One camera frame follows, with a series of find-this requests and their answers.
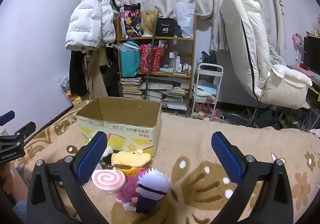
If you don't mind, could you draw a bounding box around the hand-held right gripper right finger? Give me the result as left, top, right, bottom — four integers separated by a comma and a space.
211, 131, 294, 224

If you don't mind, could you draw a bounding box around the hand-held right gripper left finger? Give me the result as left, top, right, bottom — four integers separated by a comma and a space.
26, 131, 110, 224

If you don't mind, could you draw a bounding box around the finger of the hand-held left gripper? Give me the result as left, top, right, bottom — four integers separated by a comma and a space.
0, 110, 16, 127
14, 121, 37, 143

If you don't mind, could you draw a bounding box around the black white plush toy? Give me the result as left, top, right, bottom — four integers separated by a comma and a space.
99, 146, 115, 169

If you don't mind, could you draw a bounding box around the pink swirl plush toy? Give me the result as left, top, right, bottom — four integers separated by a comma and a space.
91, 169, 128, 193

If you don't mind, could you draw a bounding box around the yellow plush toy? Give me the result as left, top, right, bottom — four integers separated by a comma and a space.
111, 149, 152, 172

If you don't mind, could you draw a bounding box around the printed cardboard box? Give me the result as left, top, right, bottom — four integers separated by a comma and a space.
76, 96, 162, 157

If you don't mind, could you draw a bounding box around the pink bear plush keychain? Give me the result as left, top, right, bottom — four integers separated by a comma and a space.
116, 168, 150, 211

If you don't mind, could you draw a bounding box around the white-haired plush doll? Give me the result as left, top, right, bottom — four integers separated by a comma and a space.
135, 168, 172, 214

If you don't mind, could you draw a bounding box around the person's left forearm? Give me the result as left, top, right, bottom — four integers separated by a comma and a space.
0, 163, 30, 222

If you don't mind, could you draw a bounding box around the beige brown flower blanket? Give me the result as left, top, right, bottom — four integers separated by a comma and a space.
10, 100, 320, 224

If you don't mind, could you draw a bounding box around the pile of small plush toys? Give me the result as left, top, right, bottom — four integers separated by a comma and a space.
191, 103, 218, 121

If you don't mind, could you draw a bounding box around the plastic bag of snacks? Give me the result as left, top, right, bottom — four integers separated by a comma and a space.
59, 74, 82, 107

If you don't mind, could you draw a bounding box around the beige hanging garment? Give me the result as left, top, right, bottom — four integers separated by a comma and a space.
84, 46, 110, 101

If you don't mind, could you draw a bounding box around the black hanging coat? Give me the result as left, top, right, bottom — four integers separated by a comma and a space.
69, 48, 89, 97

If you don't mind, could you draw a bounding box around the stack of books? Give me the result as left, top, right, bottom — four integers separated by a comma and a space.
121, 77, 144, 99

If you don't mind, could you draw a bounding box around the pile of magazines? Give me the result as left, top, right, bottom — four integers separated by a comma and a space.
140, 81, 188, 112

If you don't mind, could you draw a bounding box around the white trolley cart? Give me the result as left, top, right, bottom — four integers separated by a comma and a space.
191, 63, 224, 121

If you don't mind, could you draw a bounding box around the wooden shelf rack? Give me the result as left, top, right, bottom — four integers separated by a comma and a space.
116, 14, 197, 117

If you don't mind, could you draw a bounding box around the teal shopping bag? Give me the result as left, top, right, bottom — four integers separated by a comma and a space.
120, 40, 141, 77

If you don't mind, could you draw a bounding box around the black bag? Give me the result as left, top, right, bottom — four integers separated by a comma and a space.
201, 51, 218, 67

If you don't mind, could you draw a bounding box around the group of cosmetic bottles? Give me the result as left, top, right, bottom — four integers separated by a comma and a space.
167, 50, 193, 74

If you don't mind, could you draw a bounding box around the red patterned bag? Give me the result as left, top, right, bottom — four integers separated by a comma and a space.
139, 44, 165, 74

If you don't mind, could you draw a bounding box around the green pole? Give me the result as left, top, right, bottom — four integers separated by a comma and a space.
144, 13, 160, 101

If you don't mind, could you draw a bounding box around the white puffer jacket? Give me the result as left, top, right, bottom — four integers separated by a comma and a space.
65, 0, 118, 51

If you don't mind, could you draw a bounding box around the pink desk fan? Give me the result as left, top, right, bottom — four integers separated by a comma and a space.
291, 33, 307, 68

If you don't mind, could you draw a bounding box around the black monitor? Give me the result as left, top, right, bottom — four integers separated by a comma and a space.
304, 35, 320, 74

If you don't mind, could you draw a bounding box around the patterned purple bag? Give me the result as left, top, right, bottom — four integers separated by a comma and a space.
119, 3, 142, 39

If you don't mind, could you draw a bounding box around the black box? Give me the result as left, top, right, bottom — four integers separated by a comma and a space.
155, 17, 175, 38

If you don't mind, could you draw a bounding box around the blonde wig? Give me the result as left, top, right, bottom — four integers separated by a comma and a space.
139, 10, 159, 37

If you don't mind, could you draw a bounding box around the clear plastic bag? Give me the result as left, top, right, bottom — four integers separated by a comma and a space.
175, 2, 195, 39

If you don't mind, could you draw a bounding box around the white cable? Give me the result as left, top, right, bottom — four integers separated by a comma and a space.
300, 129, 320, 162

